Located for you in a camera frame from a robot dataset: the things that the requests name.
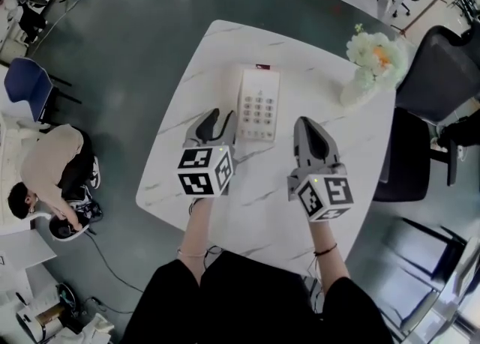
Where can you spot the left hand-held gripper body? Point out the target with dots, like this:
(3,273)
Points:
(204,172)

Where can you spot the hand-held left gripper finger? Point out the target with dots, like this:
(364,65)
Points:
(210,125)
(229,125)

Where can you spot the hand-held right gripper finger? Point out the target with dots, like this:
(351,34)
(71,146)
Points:
(322,136)
(300,136)

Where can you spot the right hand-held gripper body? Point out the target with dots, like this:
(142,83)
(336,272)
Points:
(322,194)

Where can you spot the white telephone base with keypad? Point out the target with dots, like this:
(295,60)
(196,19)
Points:
(259,106)

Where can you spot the person's left forearm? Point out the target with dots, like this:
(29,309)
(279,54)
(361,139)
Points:
(197,228)

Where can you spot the person's right forearm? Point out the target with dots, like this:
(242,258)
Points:
(328,249)

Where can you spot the white vase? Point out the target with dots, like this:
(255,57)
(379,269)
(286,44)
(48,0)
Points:
(354,95)

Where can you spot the black wrist band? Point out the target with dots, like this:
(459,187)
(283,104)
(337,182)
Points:
(325,250)

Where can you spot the small dark red object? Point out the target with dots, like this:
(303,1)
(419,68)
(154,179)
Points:
(263,66)

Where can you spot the white flower bouquet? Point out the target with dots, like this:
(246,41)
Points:
(377,57)

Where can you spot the black office chair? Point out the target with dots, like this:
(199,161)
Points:
(431,84)

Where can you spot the person's black clothing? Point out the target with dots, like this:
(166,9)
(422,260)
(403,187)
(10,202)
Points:
(240,305)

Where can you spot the blue chair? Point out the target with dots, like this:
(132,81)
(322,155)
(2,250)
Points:
(28,85)

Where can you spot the open cardboard box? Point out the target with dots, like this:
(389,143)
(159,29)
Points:
(41,318)

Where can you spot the metal frame glass table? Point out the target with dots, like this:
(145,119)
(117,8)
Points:
(431,279)

